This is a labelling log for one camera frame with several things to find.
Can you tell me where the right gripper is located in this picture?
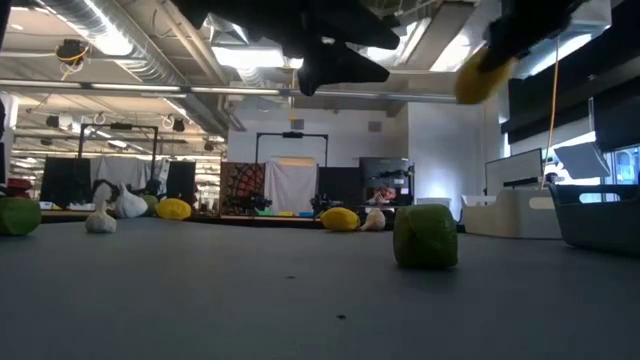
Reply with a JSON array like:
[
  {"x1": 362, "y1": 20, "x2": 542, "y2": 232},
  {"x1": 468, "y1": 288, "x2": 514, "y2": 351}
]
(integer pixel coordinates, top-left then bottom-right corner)
[{"x1": 479, "y1": 0, "x2": 591, "y2": 75}]

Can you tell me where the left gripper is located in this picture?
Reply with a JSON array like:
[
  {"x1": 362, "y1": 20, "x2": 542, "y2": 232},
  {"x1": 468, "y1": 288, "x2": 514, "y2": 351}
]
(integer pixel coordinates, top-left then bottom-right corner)
[{"x1": 239, "y1": 0, "x2": 401, "y2": 97}]

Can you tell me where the yellow lemon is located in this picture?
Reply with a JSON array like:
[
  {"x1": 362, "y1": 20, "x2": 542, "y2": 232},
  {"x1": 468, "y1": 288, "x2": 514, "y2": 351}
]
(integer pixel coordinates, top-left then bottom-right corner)
[
  {"x1": 155, "y1": 197, "x2": 193, "y2": 222},
  {"x1": 319, "y1": 206, "x2": 362, "y2": 233},
  {"x1": 453, "y1": 47, "x2": 516, "y2": 106}
]

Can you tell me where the ceiling light panel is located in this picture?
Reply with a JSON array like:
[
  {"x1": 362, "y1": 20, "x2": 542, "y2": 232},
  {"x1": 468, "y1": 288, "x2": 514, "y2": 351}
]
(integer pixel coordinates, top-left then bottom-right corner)
[{"x1": 212, "y1": 45, "x2": 302, "y2": 70}]

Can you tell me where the white display board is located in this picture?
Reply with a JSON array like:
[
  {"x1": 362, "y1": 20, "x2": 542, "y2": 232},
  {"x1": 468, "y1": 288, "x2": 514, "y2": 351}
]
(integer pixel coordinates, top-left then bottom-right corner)
[{"x1": 484, "y1": 147, "x2": 545, "y2": 197}]

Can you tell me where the black partition panel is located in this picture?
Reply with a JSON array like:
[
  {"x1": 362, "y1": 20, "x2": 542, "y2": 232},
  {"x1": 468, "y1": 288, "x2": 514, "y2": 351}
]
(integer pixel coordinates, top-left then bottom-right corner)
[
  {"x1": 39, "y1": 157, "x2": 94, "y2": 209},
  {"x1": 317, "y1": 165, "x2": 364, "y2": 208},
  {"x1": 166, "y1": 160, "x2": 197, "y2": 206}
]

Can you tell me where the grey softbox panel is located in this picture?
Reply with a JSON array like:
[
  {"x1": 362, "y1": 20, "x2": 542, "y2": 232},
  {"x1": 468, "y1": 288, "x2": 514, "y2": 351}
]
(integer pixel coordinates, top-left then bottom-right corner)
[{"x1": 553, "y1": 141, "x2": 612, "y2": 181}]

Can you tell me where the white hanging sheet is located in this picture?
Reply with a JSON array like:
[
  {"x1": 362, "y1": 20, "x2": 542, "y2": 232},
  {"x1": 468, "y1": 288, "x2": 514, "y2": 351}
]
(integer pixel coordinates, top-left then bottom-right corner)
[
  {"x1": 89, "y1": 156, "x2": 171, "y2": 201},
  {"x1": 263, "y1": 156, "x2": 319, "y2": 217}
]

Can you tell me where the white plastic basket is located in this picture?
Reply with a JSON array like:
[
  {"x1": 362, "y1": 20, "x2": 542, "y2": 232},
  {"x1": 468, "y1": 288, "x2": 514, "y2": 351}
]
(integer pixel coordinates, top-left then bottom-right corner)
[{"x1": 460, "y1": 187, "x2": 562, "y2": 240}]

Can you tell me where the mandala tapestry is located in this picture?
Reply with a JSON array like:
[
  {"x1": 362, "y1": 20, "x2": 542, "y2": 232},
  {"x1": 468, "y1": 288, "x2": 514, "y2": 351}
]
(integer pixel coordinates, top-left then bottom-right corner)
[{"x1": 219, "y1": 160, "x2": 267, "y2": 217}]

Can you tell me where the long ceiling pipe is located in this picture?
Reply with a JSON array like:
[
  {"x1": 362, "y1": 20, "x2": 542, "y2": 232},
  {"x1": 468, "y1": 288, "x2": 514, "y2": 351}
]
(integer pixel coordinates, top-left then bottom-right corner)
[{"x1": 0, "y1": 78, "x2": 459, "y2": 105}]

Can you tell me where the large white garlic bulb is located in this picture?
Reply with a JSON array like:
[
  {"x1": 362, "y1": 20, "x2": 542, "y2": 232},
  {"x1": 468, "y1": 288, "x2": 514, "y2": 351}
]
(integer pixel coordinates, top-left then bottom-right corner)
[{"x1": 114, "y1": 181, "x2": 149, "y2": 220}]

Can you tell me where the red storage box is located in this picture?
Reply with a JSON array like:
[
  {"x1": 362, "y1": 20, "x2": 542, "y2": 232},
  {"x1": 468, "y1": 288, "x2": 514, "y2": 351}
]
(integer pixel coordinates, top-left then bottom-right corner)
[{"x1": 5, "y1": 178, "x2": 35, "y2": 200}]

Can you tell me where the yellow hanging cable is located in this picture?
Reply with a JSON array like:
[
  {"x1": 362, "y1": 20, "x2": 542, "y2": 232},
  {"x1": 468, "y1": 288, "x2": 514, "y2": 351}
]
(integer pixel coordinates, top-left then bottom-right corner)
[{"x1": 539, "y1": 34, "x2": 561, "y2": 190}]

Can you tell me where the black stand frame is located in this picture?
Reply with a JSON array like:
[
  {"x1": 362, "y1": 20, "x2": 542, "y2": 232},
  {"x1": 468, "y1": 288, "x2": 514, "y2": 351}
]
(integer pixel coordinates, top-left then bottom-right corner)
[
  {"x1": 76, "y1": 121, "x2": 160, "y2": 197},
  {"x1": 254, "y1": 130, "x2": 330, "y2": 169}
]

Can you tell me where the black aluminium table frame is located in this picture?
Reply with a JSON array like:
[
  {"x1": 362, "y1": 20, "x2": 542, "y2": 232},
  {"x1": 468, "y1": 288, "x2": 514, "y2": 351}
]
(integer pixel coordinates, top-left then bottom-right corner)
[{"x1": 0, "y1": 208, "x2": 467, "y2": 234}]

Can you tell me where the silver ventilation duct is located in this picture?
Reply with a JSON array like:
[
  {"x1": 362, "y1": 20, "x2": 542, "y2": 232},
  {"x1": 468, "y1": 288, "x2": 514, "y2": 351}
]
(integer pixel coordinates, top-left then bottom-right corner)
[{"x1": 39, "y1": 0, "x2": 231, "y2": 135}]

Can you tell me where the black yellow cable reel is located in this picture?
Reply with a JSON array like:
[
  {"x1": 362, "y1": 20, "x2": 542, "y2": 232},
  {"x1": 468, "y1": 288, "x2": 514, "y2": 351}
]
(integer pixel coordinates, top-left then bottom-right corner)
[{"x1": 54, "y1": 38, "x2": 91, "y2": 81}]

